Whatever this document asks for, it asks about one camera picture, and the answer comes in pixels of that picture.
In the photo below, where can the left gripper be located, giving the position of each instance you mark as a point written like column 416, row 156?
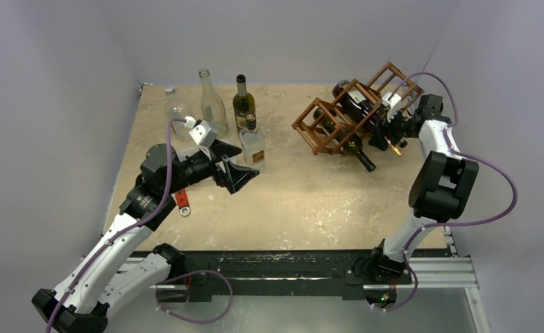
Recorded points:
column 235, row 175

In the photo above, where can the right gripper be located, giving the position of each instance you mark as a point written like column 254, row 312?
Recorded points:
column 392, row 130

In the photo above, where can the clear bottle black cap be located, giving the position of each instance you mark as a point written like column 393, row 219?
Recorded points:
column 253, row 143

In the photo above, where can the red wine bottle gold cap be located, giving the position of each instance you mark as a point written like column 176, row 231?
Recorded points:
column 357, row 107

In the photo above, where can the clear glass bottle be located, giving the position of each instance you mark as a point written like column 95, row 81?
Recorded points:
column 178, row 106
column 212, row 107

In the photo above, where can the dark bottle silver cap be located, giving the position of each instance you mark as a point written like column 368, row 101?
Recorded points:
column 243, row 102

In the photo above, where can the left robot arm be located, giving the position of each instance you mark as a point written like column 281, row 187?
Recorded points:
column 125, row 239

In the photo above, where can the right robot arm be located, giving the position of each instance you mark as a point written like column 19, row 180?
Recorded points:
column 439, row 194

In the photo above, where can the wooden wine rack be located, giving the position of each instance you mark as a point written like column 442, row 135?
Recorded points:
column 327, row 128

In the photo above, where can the clear plastic screw box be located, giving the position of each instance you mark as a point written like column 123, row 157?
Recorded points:
column 186, row 152

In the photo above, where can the red adjustable wrench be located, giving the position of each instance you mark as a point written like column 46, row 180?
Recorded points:
column 183, row 203

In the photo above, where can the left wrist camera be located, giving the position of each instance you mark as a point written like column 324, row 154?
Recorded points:
column 202, row 133

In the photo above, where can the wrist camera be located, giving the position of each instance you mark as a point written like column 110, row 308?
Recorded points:
column 202, row 133
column 391, row 102

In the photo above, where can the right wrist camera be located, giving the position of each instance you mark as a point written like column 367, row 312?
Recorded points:
column 391, row 102

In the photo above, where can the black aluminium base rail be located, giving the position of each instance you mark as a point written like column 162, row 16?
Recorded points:
column 200, row 275

